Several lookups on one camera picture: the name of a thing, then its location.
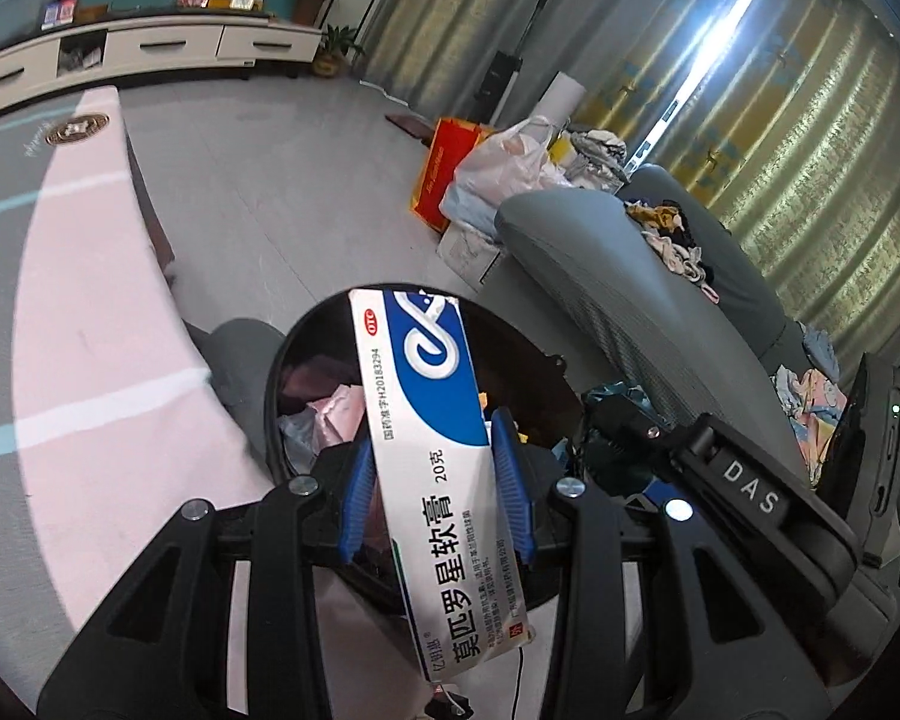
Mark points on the white television cabinet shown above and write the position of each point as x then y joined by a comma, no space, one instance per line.
180,41

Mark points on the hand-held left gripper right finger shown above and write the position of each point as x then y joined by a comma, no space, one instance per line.
514,495

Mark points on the cardboard box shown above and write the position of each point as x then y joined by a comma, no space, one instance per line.
469,251

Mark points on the small red blue stands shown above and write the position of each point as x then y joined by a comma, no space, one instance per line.
60,11

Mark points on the upright vacuum cleaner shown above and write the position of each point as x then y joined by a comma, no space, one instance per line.
506,82

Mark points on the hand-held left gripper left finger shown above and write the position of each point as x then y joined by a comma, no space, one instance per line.
356,502

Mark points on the striped folded clothes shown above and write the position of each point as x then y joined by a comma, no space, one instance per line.
600,157

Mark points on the white blue ointment box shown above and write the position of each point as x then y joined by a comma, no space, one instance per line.
420,465

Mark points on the red paper bag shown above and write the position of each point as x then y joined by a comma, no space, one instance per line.
439,172

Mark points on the black trash bin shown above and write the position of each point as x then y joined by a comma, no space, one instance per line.
525,360

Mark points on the pink plastic bag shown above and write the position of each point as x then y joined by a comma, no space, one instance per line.
337,412

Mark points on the white shopping plastic bag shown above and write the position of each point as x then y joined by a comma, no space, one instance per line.
510,161

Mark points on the striped grey pink mat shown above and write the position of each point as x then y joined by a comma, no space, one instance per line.
82,277

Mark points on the small potted plant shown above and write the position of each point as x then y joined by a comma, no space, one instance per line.
337,51

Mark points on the pale printed clothes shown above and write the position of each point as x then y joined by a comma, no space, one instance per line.
810,397

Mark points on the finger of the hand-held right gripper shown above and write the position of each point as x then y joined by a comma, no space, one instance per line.
637,439

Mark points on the striped curtains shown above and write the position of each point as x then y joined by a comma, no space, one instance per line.
757,90

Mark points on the dark brown flat board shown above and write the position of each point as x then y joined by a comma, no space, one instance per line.
412,127

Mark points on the pile of dark clothes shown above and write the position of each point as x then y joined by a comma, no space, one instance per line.
671,240

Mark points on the crumpled white bag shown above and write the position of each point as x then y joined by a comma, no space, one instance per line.
81,60

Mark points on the grey sofa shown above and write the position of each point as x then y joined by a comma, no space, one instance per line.
607,277

